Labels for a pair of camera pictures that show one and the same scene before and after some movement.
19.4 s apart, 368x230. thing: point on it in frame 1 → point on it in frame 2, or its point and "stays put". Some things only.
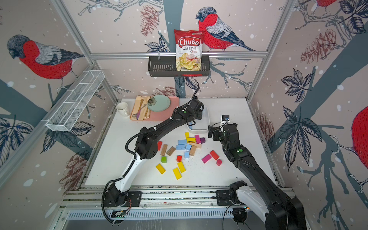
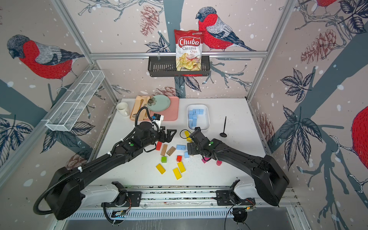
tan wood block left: x=164 y=149 stays put
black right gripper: x=216 y=132 → x=190 y=149
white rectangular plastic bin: x=201 y=126 stays put
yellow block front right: x=181 y=167 stays put
